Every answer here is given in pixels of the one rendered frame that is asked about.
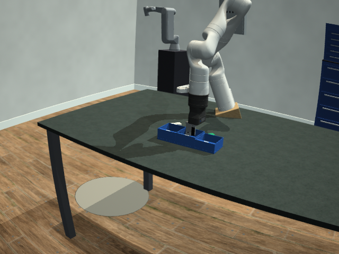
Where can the blue three-compartment bin rack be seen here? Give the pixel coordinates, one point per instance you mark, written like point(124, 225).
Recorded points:
point(201, 141)

